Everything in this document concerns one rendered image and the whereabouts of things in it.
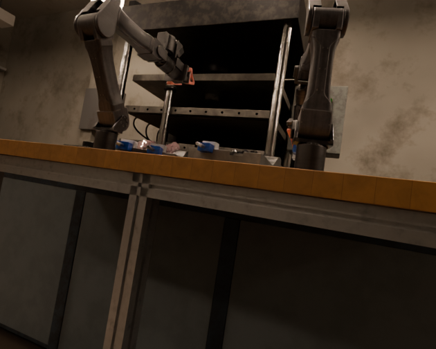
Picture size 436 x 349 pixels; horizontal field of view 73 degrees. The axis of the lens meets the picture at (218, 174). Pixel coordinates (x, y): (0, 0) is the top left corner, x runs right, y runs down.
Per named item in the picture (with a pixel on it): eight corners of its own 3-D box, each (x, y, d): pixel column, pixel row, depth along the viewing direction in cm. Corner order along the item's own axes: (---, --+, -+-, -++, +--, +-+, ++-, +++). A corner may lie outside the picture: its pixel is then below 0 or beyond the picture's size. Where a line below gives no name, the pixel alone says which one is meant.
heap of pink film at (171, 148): (173, 156, 113) (176, 136, 114) (128, 149, 115) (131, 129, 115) (185, 163, 139) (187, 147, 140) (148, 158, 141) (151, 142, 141)
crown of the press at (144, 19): (289, 78, 167) (304, -24, 171) (109, 79, 215) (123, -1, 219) (302, 121, 245) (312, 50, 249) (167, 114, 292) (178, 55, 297)
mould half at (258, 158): (257, 181, 94) (263, 139, 95) (185, 172, 103) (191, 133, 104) (282, 191, 140) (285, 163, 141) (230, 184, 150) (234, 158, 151)
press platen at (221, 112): (270, 118, 178) (271, 110, 179) (124, 111, 219) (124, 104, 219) (287, 144, 247) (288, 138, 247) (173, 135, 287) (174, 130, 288)
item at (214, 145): (202, 151, 92) (205, 135, 93) (187, 150, 94) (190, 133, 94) (216, 158, 104) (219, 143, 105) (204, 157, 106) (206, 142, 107)
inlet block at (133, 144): (121, 151, 94) (124, 134, 94) (106, 149, 94) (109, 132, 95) (135, 156, 107) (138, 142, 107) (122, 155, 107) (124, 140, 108)
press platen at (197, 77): (277, 80, 183) (278, 73, 183) (132, 80, 223) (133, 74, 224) (291, 115, 248) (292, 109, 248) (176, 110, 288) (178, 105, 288)
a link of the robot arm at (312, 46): (294, 144, 70) (311, 19, 74) (323, 147, 69) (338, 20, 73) (297, 137, 64) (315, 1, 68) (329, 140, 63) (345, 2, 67)
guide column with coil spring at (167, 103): (148, 228, 194) (180, 39, 203) (141, 227, 196) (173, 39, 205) (153, 228, 199) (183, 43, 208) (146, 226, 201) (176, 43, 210)
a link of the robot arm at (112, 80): (115, 127, 97) (92, 15, 84) (131, 128, 94) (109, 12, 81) (101, 132, 92) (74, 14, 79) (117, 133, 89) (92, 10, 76)
